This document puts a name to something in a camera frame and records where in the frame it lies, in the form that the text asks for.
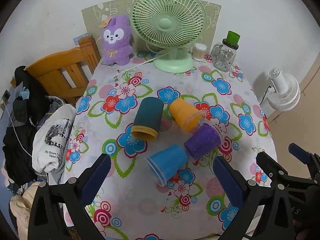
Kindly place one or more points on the floral tablecloth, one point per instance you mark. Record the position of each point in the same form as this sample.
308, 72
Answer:
150, 205

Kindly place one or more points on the purple plastic cup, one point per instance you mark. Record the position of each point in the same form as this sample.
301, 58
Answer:
202, 140

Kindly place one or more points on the green desk fan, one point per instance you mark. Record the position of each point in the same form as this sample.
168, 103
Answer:
166, 23

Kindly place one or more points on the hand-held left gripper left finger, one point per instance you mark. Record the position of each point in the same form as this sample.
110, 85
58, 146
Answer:
96, 177

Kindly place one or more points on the purple plush bunny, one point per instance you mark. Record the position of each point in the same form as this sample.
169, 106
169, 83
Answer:
116, 47

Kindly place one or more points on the glass mug jar green lid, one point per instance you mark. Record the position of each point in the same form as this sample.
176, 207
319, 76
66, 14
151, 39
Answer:
225, 57

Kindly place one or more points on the blue plastic cup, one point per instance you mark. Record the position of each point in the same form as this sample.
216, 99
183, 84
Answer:
170, 160

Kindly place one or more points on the beige cloth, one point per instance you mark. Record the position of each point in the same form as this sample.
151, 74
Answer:
20, 210

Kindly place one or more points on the white standing fan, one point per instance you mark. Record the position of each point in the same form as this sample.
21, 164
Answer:
285, 90

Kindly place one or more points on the cotton swab container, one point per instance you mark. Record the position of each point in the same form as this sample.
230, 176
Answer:
199, 52

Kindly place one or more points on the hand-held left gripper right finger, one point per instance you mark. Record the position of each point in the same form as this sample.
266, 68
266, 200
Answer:
228, 180

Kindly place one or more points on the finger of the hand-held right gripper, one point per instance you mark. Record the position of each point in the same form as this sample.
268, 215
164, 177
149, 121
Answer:
268, 165
300, 153

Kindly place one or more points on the wooden chair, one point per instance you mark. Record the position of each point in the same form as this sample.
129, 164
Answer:
55, 67

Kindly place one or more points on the orange plastic cup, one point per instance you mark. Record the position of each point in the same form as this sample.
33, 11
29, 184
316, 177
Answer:
182, 112

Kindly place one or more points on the black clothing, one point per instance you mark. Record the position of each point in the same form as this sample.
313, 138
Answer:
27, 90

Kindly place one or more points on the dark teal cup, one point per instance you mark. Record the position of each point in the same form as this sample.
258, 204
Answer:
148, 115

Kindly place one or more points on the white printed shirt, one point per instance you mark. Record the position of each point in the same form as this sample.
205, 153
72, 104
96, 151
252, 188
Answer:
50, 150

